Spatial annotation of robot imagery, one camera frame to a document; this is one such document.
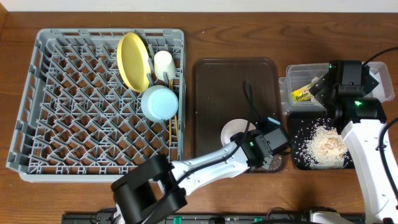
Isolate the white small plate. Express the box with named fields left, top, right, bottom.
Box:
left=220, top=119, right=248, bottom=146

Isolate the Apollo snack wrapper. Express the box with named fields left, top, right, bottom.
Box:
left=292, top=83, right=315, bottom=102

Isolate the light blue bowl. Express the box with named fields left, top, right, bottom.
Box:
left=141, top=85, right=179, bottom=122

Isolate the cream cup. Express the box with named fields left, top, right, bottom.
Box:
left=154, top=50, right=177, bottom=81

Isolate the yellow plate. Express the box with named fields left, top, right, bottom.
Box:
left=117, top=32, right=151, bottom=92

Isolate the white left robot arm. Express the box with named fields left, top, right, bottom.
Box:
left=111, top=118, right=290, bottom=223

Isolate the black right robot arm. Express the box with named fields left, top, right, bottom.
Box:
left=310, top=60, right=397, bottom=223

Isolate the rice food waste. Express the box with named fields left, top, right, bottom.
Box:
left=292, top=117, right=349, bottom=170

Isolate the grey dishwasher rack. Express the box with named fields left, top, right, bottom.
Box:
left=6, top=29, right=186, bottom=183

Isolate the black tray bin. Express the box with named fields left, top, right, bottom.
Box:
left=287, top=110, right=357, bottom=170

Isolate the clear plastic bin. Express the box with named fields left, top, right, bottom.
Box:
left=279, top=62, right=395, bottom=115

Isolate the brown serving tray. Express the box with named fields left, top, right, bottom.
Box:
left=192, top=58, right=282, bottom=157

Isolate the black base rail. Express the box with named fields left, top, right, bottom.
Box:
left=62, top=207, right=368, bottom=224

